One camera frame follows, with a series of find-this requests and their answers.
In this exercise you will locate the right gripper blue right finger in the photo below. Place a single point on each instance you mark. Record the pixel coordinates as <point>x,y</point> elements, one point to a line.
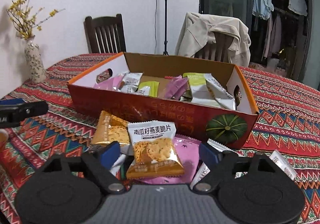
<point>209,155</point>

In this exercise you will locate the beige jacket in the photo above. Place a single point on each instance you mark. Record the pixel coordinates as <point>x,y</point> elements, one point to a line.
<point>197,29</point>

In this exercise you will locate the yellow flower branches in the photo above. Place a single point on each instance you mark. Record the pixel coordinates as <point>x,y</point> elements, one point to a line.
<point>25,20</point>

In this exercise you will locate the green white snack packet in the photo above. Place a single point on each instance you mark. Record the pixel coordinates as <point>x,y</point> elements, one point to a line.
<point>199,90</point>

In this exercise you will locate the lime green snack packet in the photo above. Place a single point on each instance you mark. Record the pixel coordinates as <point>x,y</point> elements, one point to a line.
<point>148,88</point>

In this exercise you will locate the colourful patterned tablecloth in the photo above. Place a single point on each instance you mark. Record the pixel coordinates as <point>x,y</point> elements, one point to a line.
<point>288,122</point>

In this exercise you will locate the pink snack packet in box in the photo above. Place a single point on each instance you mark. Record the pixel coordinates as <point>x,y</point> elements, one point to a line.
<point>176,88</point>

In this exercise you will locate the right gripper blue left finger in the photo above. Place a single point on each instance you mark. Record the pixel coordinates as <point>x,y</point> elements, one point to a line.
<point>108,155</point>

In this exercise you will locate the wooden chair with jacket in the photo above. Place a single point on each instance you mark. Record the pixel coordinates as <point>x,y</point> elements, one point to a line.
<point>218,50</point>

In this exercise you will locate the orange cardboard snack box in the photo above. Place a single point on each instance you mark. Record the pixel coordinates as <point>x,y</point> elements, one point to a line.
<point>194,120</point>

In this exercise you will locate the white narrow snack packet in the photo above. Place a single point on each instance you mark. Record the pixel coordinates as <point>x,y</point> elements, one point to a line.
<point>283,164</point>

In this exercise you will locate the black framed sliding door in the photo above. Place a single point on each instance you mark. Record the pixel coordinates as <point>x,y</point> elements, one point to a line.
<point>279,44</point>

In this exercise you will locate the studio light on stand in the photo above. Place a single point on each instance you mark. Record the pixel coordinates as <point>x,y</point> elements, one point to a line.
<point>165,27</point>

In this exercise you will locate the dark wooden chair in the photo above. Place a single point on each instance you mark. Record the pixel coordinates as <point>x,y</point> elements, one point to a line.
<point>105,34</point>

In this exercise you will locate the orange oat crisp packet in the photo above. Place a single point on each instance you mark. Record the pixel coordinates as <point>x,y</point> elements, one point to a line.
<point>154,152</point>

